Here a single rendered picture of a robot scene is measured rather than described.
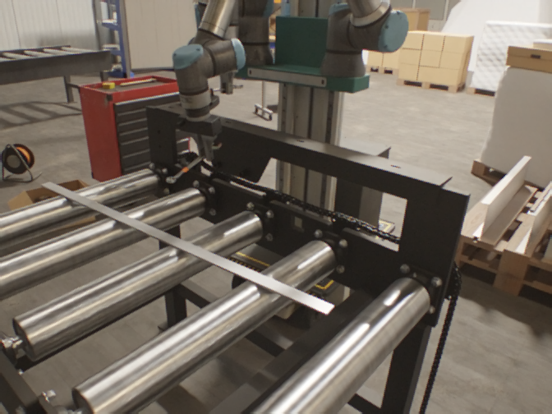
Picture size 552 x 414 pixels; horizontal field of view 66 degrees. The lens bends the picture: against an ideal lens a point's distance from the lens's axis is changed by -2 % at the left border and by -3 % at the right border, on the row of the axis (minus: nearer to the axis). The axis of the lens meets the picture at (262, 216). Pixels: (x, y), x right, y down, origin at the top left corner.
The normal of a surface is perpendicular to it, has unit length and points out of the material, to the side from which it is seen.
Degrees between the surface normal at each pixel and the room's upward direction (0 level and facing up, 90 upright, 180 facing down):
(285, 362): 0
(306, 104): 90
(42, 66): 90
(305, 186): 90
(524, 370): 0
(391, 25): 94
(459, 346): 0
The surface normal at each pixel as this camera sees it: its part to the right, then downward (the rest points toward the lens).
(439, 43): -0.59, 0.36
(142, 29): 0.40, 0.42
